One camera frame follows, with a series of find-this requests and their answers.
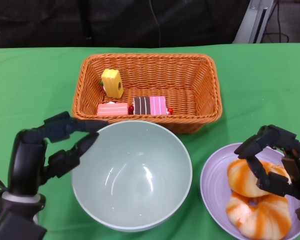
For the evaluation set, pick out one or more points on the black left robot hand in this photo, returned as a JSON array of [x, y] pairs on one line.
[[27, 165]]

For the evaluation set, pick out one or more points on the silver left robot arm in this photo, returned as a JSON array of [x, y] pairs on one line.
[[15, 217]]

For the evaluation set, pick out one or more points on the green tablecloth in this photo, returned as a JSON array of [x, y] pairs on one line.
[[252, 87]]

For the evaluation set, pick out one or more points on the white round plate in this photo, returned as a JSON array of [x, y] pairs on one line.
[[215, 180]]

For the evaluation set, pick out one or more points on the red brown cake slice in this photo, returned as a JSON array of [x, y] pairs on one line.
[[112, 109]]

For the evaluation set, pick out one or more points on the black backdrop curtain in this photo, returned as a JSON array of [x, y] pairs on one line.
[[65, 22]]

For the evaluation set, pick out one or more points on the grey metal bowl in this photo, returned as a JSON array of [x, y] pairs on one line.
[[132, 175]]

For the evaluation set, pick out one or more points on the long orange striped bread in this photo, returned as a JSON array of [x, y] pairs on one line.
[[260, 217]]

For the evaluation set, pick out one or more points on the dark brown chocolate cake slice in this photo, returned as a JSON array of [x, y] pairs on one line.
[[141, 105]]

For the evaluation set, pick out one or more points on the round pumpkin shaped bread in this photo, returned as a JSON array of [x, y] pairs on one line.
[[242, 177]]

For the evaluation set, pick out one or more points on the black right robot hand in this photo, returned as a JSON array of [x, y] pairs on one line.
[[285, 160]]

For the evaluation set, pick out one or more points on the orange wicker basket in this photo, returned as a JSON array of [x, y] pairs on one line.
[[190, 82]]

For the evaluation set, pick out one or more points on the grey aluminium frame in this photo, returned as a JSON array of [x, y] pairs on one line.
[[252, 22]]

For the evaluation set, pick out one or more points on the yellow cake block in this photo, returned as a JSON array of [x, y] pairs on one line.
[[112, 83]]

